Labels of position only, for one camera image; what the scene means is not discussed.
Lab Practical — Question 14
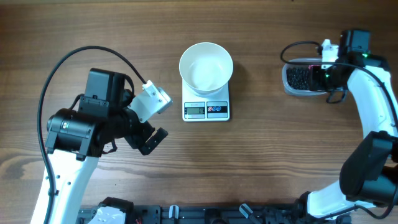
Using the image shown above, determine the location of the pink scoop with blue handle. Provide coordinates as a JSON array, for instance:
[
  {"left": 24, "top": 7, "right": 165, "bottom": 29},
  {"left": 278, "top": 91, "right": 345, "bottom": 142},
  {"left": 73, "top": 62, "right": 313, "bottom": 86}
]
[{"left": 308, "top": 64, "right": 321, "bottom": 70}]

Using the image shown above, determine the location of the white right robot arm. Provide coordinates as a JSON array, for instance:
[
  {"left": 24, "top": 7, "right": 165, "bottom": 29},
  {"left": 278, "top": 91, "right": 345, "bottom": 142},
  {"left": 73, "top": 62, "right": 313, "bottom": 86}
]
[{"left": 301, "top": 29, "right": 397, "bottom": 221}]

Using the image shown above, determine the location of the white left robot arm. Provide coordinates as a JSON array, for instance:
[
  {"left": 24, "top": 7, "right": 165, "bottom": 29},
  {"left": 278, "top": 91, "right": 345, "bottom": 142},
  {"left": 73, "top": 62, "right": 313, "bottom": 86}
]
[{"left": 31, "top": 68, "right": 172, "bottom": 223}]

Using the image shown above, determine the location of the white digital kitchen scale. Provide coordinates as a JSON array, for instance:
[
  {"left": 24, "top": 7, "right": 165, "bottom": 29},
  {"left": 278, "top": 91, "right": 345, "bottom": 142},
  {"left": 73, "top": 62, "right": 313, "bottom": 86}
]
[{"left": 182, "top": 81, "right": 230, "bottom": 122}]

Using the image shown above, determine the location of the white bowl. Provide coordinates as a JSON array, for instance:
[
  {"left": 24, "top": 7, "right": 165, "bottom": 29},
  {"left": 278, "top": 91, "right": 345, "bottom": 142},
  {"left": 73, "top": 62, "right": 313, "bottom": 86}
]
[{"left": 178, "top": 42, "right": 234, "bottom": 95}]

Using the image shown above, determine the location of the clear container of black beans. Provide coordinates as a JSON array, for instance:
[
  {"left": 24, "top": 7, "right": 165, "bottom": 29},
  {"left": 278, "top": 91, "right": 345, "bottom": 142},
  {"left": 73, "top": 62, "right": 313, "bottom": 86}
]
[{"left": 282, "top": 63, "right": 326, "bottom": 96}]

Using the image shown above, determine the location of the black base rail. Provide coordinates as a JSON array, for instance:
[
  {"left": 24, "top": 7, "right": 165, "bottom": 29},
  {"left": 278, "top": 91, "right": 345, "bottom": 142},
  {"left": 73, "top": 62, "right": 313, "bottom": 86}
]
[{"left": 76, "top": 203, "right": 352, "bottom": 224}]

